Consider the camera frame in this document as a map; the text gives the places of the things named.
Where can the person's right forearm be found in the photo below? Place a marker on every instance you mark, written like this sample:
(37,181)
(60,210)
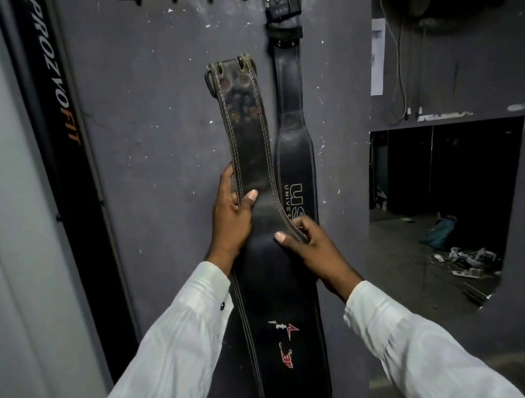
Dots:
(425,353)

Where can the black lettered machine post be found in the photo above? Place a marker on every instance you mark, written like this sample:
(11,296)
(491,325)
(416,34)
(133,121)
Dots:
(62,161)

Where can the broken wall mirror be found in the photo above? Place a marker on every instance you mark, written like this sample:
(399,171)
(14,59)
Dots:
(458,169)

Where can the black USI leather belt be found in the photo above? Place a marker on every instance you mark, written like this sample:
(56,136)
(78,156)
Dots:
(287,81)

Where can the person's left forearm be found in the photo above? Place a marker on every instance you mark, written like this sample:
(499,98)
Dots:
(161,376)

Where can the teal bag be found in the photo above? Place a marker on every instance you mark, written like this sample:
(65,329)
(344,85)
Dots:
(439,234)

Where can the person's left hand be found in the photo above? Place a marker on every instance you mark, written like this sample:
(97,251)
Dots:
(230,230)

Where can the person's right hand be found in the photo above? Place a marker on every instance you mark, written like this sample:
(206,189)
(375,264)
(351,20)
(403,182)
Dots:
(325,260)

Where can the white paper sheet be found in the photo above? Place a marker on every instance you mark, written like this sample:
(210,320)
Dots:
(379,63)

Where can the white gym machine shroud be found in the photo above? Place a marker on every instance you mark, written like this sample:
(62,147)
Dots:
(1,243)

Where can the worn black red-logo belt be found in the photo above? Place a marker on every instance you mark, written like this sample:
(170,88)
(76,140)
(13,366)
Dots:
(273,277)

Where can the pile of white items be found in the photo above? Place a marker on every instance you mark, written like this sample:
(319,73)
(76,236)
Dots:
(475,259)

